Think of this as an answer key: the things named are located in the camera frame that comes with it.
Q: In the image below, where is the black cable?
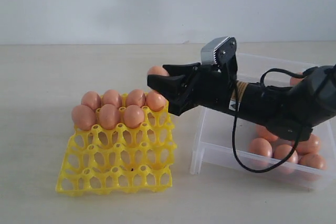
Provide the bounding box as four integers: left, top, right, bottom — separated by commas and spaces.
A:
230, 68, 331, 174

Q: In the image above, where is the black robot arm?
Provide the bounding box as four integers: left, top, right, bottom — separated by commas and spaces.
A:
147, 61, 335, 141

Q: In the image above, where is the clear plastic bin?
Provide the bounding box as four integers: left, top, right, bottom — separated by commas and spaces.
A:
190, 54, 335, 190

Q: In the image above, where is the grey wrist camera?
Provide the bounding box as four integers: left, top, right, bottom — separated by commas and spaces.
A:
201, 36, 238, 74

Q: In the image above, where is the yellow plastic egg tray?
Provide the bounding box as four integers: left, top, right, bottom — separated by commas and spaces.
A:
56, 94, 176, 196

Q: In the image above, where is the brown egg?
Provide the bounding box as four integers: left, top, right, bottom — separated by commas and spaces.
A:
81, 91, 101, 111
289, 77, 303, 87
125, 89, 146, 107
256, 125, 279, 142
147, 66, 169, 77
248, 137, 272, 158
123, 105, 144, 129
273, 144, 299, 164
71, 104, 97, 131
101, 89, 122, 109
146, 91, 166, 112
99, 104, 121, 130
296, 134, 321, 155
299, 153, 327, 170

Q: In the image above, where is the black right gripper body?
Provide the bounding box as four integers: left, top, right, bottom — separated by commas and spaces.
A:
181, 67, 237, 114

